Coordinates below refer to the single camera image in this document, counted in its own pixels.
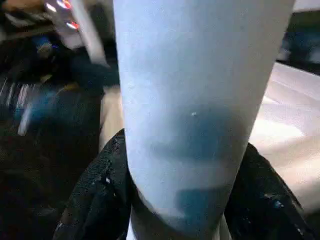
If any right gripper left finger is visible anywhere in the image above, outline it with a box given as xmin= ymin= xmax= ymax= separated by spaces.
xmin=51 ymin=128 xmax=141 ymax=240

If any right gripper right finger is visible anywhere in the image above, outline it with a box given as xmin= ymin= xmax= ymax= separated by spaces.
xmin=223 ymin=141 xmax=319 ymax=240

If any white plastic table top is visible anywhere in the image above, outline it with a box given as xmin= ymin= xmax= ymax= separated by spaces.
xmin=99 ymin=61 xmax=320 ymax=216

